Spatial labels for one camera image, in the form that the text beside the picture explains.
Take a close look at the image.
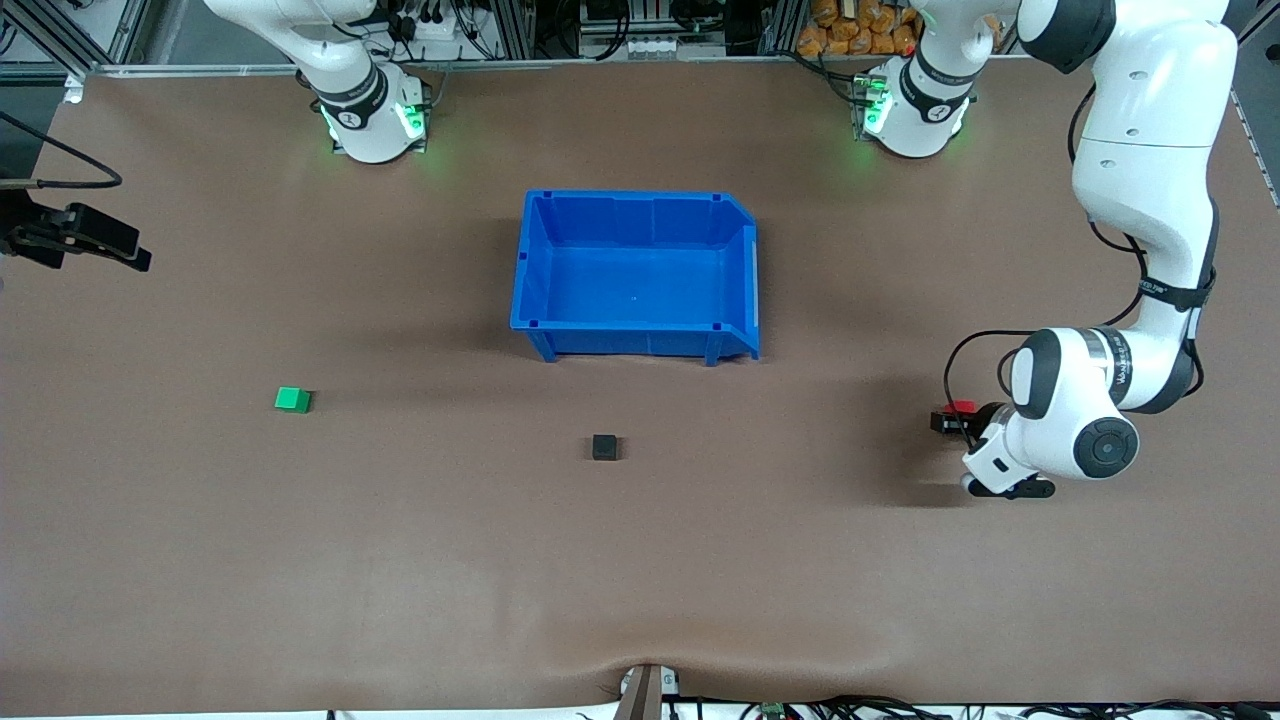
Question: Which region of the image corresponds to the aluminium frame post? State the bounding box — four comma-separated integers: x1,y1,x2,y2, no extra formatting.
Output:
482,0,538,61

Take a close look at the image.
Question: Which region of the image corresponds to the white power strip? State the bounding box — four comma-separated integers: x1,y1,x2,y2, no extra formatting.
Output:
405,8,473,44

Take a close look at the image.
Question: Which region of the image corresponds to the orange snack packets pile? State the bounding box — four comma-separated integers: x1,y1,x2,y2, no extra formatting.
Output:
796,0,921,59

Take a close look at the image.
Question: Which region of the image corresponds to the blue plastic storage bin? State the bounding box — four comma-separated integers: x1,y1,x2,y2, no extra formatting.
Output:
509,189,762,367

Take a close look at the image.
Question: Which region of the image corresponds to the white terminal strip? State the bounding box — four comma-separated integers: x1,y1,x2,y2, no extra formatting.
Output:
623,35,703,59

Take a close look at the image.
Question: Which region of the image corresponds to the black cable bundle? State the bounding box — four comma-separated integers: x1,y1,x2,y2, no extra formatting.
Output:
688,693,1280,720

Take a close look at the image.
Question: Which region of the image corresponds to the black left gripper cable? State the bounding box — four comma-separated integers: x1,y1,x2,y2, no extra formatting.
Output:
942,84,1217,443

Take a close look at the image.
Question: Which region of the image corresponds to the aluminium frame profile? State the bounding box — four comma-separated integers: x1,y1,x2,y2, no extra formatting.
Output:
12,0,113,78

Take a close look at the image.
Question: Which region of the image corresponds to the aluminium table edge rail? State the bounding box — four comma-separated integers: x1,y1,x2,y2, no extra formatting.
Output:
0,56,863,81

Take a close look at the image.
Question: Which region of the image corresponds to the aluminium side rail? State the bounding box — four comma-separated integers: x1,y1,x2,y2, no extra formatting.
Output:
1232,88,1280,211

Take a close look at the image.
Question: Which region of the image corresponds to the camera mount post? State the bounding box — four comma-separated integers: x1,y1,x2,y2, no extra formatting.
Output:
612,663,669,720

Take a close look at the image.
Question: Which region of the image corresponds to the brown table mat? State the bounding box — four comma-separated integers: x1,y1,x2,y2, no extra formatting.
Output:
0,55,1280,717

